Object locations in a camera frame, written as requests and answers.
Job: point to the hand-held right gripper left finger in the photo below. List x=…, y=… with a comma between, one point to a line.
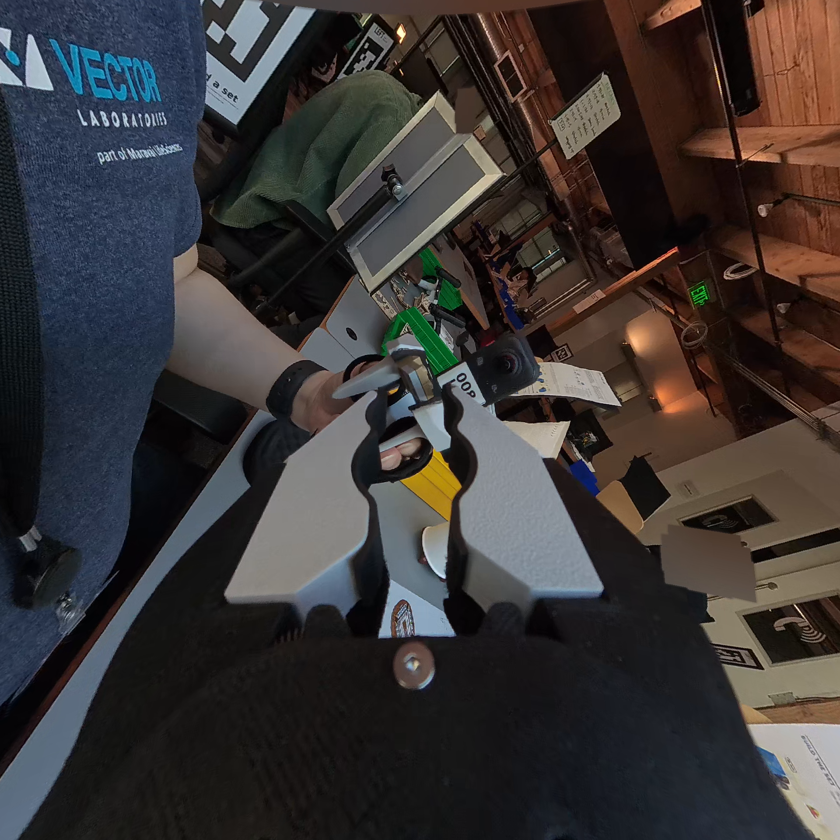
x=308, y=525

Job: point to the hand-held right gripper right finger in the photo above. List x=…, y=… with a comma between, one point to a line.
x=525, y=525

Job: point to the person's left forearm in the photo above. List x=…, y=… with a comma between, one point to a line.
x=223, y=341

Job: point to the person's left hand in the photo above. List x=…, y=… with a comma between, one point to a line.
x=321, y=403

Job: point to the white printed paper sheet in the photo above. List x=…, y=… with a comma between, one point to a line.
x=577, y=384

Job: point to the white round dish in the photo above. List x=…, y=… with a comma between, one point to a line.
x=434, y=548

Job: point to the green plastic bin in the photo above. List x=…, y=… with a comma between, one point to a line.
x=420, y=334
x=439, y=275

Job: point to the yellow plastic bin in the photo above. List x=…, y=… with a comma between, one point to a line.
x=433, y=485

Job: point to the instruction booklet with brown print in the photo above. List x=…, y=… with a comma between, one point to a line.
x=410, y=613

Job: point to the black wrist watch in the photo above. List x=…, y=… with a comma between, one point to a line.
x=289, y=387

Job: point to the white framed light panel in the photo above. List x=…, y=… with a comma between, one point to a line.
x=426, y=216
x=400, y=157

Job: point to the black framed symbol poster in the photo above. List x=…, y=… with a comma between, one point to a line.
x=725, y=515
x=794, y=630

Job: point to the green exit sign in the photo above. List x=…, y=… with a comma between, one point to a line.
x=701, y=293

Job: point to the black light stand pole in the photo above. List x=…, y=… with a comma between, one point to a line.
x=328, y=243

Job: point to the black office chair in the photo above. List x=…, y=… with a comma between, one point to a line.
x=275, y=243

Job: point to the person in navy shirt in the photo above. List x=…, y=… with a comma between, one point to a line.
x=105, y=295

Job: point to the small black-white tag sign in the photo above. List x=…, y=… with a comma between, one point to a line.
x=367, y=49

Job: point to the white printed instruction sheet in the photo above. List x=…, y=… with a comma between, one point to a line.
x=804, y=781

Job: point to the large black-white tag poster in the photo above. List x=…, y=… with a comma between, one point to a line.
x=249, y=46

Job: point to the white handwritten wall board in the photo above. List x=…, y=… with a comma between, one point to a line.
x=586, y=115

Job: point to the black wall speaker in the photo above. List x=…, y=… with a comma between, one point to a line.
x=735, y=59

